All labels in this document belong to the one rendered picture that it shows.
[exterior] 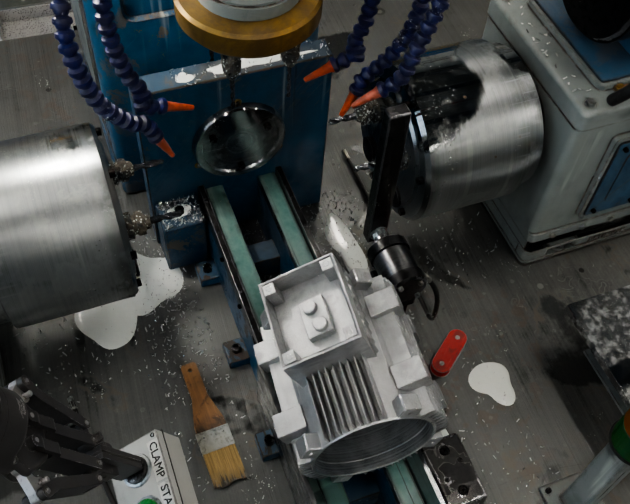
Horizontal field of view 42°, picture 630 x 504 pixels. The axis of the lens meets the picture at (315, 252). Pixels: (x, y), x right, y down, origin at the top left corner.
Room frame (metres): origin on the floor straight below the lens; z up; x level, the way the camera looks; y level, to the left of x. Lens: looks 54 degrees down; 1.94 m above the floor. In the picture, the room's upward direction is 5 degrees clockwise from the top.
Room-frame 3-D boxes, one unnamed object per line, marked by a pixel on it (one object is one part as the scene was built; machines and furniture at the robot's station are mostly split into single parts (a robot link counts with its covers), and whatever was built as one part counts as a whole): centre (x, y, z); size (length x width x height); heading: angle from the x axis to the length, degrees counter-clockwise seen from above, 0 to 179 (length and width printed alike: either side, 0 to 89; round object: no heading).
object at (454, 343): (0.64, -0.23, 0.81); 0.09 x 0.03 x 0.02; 152
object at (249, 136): (0.86, 0.13, 1.01); 0.15 x 0.02 x 0.15; 115
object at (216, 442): (0.49, 0.13, 0.80); 0.21 x 0.05 x 0.01; 27
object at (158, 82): (0.92, 0.16, 0.97); 0.30 x 0.11 x 0.34; 115
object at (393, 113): (0.72, -0.08, 1.12); 0.04 x 0.03 x 0.26; 25
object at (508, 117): (0.92, -0.21, 1.04); 0.41 x 0.25 x 0.25; 115
